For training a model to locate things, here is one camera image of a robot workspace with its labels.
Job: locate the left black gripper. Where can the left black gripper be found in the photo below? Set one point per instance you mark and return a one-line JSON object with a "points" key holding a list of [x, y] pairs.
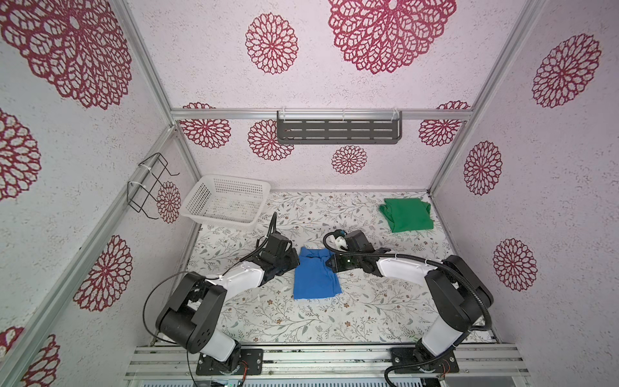
{"points": [[293, 257]]}

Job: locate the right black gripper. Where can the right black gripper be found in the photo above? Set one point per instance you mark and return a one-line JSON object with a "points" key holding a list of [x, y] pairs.
{"points": [[336, 264]]}

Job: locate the blue tank top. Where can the blue tank top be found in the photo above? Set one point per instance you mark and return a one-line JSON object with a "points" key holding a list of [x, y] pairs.
{"points": [[312, 278]]}

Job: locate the green tank top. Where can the green tank top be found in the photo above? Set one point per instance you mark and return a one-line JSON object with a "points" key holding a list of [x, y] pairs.
{"points": [[407, 214]]}

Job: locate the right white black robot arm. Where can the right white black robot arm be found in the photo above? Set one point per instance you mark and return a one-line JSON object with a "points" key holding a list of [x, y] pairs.
{"points": [[461, 298]]}

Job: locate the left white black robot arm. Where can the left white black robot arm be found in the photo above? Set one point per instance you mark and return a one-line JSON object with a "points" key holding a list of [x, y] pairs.
{"points": [[191, 315]]}

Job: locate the white plastic basket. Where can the white plastic basket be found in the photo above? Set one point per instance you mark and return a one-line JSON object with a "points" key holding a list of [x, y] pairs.
{"points": [[224, 201]]}

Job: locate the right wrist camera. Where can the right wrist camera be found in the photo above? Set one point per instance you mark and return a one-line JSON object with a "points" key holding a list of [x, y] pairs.
{"points": [[340, 240]]}

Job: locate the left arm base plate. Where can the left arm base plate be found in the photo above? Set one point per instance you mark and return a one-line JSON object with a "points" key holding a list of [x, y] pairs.
{"points": [[243, 361]]}

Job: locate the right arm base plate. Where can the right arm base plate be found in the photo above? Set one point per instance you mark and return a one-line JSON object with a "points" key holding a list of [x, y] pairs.
{"points": [[419, 360]]}

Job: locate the grey metal wall shelf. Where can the grey metal wall shelf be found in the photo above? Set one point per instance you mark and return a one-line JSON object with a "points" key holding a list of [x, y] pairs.
{"points": [[292, 131]]}

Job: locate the black wire wall rack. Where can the black wire wall rack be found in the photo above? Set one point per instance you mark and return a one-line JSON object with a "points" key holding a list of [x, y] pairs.
{"points": [[156, 195]]}

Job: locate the aluminium front rail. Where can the aluminium front rail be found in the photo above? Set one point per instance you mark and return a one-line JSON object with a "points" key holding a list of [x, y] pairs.
{"points": [[307, 362]]}

